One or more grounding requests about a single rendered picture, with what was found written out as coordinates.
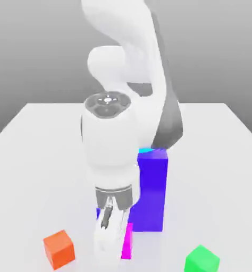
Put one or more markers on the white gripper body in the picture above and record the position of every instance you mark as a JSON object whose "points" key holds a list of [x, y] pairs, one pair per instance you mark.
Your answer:
{"points": [[111, 238]]}

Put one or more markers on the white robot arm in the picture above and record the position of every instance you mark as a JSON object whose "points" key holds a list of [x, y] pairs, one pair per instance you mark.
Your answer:
{"points": [[109, 140]]}

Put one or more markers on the small magenta cube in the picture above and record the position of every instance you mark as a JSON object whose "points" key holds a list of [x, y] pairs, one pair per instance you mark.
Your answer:
{"points": [[127, 244]]}

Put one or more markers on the small orange cube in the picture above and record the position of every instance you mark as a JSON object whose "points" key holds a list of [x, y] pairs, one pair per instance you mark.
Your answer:
{"points": [[59, 249]]}

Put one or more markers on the small green cube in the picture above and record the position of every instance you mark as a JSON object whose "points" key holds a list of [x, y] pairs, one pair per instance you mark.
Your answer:
{"points": [[201, 260]]}

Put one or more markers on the small cyan cube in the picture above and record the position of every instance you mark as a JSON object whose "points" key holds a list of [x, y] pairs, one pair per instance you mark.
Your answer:
{"points": [[144, 150]]}

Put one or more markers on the large blue box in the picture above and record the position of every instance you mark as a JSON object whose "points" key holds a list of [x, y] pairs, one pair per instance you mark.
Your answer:
{"points": [[152, 191]]}

